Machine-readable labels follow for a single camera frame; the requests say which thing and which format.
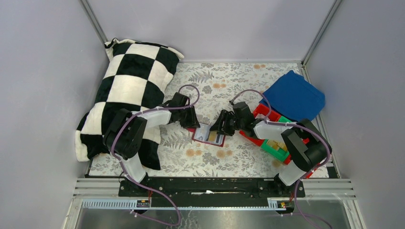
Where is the red leather card holder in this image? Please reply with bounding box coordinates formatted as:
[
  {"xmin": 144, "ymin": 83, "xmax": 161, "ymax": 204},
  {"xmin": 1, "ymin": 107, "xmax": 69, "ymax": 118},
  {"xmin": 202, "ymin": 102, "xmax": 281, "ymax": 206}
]
[{"xmin": 187, "ymin": 123, "xmax": 225, "ymax": 147}]

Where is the yellow credit card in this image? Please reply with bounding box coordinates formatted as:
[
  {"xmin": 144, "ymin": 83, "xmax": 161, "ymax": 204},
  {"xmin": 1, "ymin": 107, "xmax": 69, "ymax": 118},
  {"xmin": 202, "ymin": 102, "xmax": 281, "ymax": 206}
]
[{"xmin": 207, "ymin": 131, "xmax": 222, "ymax": 143}]

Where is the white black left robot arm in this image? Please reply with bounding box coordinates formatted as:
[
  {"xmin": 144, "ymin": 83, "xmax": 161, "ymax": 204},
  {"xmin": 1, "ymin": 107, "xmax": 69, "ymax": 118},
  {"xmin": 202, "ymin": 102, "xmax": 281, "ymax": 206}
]
[{"xmin": 103, "ymin": 92, "xmax": 200, "ymax": 183}]

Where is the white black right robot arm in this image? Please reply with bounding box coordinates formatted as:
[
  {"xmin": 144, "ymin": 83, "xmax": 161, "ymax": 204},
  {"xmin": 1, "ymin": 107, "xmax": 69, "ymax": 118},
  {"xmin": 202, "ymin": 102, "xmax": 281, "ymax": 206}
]
[{"xmin": 210, "ymin": 102, "xmax": 332, "ymax": 187}]

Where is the floral patterned table mat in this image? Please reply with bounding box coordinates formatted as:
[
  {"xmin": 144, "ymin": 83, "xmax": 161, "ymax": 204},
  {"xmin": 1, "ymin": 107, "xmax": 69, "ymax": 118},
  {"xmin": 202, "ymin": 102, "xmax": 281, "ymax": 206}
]
[{"xmin": 147, "ymin": 62, "xmax": 301, "ymax": 177}]

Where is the folded blue cloth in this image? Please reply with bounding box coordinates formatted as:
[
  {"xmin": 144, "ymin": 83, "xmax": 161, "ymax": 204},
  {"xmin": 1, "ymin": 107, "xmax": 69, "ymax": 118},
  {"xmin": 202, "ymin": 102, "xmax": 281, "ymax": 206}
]
[{"xmin": 263, "ymin": 70, "xmax": 326, "ymax": 121}]

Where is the black white checkered pillow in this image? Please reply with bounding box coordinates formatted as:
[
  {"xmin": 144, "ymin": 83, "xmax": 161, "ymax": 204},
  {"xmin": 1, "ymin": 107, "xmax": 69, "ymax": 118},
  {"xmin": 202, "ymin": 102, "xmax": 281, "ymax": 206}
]
[{"xmin": 75, "ymin": 38, "xmax": 184, "ymax": 162}]

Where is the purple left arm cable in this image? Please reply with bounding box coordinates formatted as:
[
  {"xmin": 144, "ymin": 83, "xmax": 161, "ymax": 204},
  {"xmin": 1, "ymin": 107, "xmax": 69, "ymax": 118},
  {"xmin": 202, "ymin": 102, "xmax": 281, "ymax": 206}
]
[{"xmin": 109, "ymin": 84, "xmax": 201, "ymax": 229}]

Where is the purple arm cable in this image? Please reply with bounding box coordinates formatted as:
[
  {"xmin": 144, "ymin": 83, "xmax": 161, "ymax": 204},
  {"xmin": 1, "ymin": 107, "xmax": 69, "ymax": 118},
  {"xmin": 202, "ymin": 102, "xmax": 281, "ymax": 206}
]
[
  {"xmin": 109, "ymin": 84, "xmax": 201, "ymax": 229},
  {"xmin": 229, "ymin": 89, "xmax": 333, "ymax": 229}
]

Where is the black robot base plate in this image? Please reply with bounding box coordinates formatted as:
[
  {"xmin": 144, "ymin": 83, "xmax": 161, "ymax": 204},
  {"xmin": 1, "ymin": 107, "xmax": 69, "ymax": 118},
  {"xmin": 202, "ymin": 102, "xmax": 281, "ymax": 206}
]
[{"xmin": 118, "ymin": 177, "xmax": 306, "ymax": 208}]

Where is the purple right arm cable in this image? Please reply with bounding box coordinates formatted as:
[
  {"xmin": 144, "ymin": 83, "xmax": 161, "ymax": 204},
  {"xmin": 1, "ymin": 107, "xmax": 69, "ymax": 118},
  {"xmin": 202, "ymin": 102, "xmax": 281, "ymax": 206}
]
[{"xmin": 229, "ymin": 89, "xmax": 333, "ymax": 229}]

